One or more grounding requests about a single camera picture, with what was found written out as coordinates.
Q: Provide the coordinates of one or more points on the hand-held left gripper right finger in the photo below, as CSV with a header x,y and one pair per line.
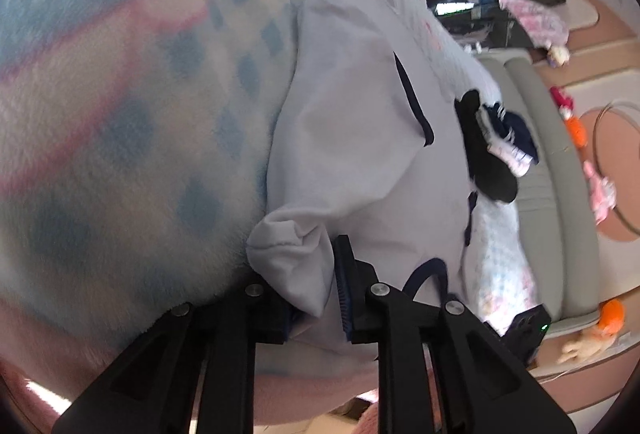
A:
x,y
345,299

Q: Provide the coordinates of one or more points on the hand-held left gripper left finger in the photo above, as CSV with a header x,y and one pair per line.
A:
x,y
225,339

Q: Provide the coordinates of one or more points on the white shirt navy trim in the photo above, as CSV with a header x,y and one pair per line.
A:
x,y
360,139

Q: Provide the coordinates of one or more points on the stack of folded clothes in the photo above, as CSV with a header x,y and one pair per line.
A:
x,y
492,174

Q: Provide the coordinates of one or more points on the beige plush doll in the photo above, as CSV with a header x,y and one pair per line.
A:
x,y
585,346

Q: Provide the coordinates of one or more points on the orange plush toy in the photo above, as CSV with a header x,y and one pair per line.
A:
x,y
611,315
576,130

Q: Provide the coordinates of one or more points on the pink plush toy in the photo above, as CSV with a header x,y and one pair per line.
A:
x,y
600,191

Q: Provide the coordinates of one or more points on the folded white pink garment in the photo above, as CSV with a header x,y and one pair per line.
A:
x,y
517,164

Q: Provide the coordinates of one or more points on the round hoop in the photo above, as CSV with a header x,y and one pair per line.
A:
x,y
596,154

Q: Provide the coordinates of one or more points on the folded navy striped garment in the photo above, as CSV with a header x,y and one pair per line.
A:
x,y
522,137

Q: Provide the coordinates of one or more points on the blue checkered cartoon blanket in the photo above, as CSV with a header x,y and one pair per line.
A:
x,y
125,139

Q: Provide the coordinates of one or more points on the small yellow doll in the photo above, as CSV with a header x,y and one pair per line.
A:
x,y
557,55

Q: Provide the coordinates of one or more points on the pink patterned cloth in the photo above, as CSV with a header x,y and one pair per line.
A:
x,y
537,22

